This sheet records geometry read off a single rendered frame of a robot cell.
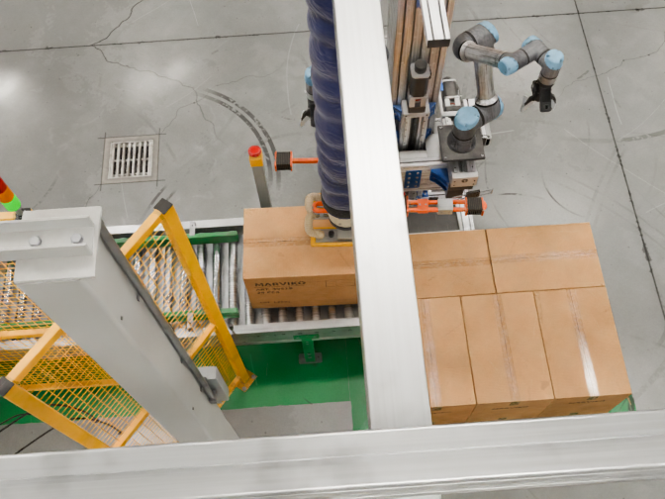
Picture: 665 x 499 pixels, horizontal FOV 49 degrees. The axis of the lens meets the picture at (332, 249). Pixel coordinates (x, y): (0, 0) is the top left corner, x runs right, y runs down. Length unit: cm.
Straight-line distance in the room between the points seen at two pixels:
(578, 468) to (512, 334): 295
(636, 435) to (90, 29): 548
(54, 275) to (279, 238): 235
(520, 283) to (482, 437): 310
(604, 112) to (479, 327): 218
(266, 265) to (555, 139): 250
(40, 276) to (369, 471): 75
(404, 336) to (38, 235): 73
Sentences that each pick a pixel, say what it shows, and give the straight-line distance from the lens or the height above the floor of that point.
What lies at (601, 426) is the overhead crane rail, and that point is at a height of 321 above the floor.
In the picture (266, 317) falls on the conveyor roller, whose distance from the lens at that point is 397.
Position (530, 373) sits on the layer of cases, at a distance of 397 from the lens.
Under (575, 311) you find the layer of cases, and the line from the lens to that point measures 415.
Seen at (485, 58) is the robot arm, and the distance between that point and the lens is 334.
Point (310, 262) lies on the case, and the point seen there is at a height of 95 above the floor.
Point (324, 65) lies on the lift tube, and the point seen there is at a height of 236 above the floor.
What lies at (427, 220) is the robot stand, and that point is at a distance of 461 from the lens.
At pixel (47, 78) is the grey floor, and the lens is 593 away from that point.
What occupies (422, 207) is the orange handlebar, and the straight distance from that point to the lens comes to 343.
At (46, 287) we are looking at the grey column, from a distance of 150.
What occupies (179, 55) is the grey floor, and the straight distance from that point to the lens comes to 577.
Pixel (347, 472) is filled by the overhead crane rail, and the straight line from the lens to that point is 104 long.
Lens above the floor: 424
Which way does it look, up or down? 64 degrees down
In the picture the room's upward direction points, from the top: 3 degrees counter-clockwise
